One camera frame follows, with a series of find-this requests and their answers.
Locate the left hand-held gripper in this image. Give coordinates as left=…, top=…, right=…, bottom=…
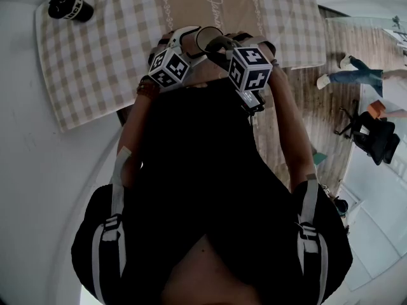
left=147, top=25, right=209, bottom=92

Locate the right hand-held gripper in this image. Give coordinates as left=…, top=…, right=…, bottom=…
left=204, top=33, right=273, bottom=114

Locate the brown translucent cup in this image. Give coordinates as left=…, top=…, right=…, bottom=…
left=194, top=26, right=224, bottom=54

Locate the black cup with white band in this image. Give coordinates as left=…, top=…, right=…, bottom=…
left=47, top=0, right=95, bottom=24

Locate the person's left forearm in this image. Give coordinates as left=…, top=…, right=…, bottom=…
left=120, top=83, right=166, bottom=190

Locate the person's right forearm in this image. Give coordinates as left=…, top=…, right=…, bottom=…
left=268, top=62, right=317, bottom=193

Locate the person's left hand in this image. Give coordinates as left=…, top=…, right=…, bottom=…
left=158, top=31, right=176, bottom=51

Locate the person's right hand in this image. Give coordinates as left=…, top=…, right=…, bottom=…
left=252, top=35, right=277, bottom=62

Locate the beige checkered tablecloth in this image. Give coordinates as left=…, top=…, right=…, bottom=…
left=34, top=0, right=328, bottom=134

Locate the person's black shirt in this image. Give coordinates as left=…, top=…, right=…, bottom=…
left=71, top=80, right=354, bottom=305

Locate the glass table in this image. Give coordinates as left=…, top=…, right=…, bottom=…
left=324, top=15, right=407, bottom=44

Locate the orange box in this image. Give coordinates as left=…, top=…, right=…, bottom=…
left=366, top=101, right=387, bottom=119

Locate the black office chair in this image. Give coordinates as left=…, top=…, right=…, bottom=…
left=333, top=106, right=401, bottom=166

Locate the brown bead bracelet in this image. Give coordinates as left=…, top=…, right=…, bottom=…
left=136, top=76, right=160, bottom=100

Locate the grey backpack strap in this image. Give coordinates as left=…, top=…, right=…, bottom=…
left=294, top=172, right=330, bottom=305
left=91, top=147, right=133, bottom=305

